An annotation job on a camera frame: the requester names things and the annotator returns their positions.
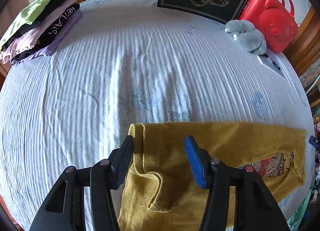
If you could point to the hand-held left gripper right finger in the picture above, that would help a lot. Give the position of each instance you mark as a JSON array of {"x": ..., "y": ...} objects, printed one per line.
[{"x": 195, "y": 163}]

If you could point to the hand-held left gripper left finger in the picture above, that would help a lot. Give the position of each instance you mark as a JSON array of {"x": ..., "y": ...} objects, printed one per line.
[{"x": 123, "y": 163}]

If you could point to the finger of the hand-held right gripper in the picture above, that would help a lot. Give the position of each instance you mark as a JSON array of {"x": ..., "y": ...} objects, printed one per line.
[{"x": 313, "y": 141}]

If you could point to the mustard sweater with rhinestone print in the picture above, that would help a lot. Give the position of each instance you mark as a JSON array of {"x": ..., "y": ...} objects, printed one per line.
[{"x": 237, "y": 146}]

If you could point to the stack of folded clothes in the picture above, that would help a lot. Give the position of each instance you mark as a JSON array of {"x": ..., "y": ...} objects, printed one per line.
[
  {"x": 30, "y": 38},
  {"x": 37, "y": 8}
]

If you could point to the black pen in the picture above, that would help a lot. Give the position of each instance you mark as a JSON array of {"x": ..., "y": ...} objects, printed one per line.
[{"x": 273, "y": 63}]

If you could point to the white card with pen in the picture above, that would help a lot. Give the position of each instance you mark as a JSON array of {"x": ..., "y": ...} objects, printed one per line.
[{"x": 268, "y": 65}]

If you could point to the grey plush toy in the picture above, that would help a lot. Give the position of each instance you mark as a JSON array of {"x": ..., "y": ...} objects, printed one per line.
[{"x": 247, "y": 37}]

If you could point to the red bear-face suitcase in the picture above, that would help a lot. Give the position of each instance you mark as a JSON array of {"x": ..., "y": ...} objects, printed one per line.
[{"x": 272, "y": 18}]

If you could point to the lilac folded garment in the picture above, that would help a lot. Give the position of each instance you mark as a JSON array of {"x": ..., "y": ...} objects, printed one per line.
[{"x": 66, "y": 33}]

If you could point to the black folded garment white lettering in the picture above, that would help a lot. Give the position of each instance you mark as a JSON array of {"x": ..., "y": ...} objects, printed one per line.
[{"x": 57, "y": 27}]

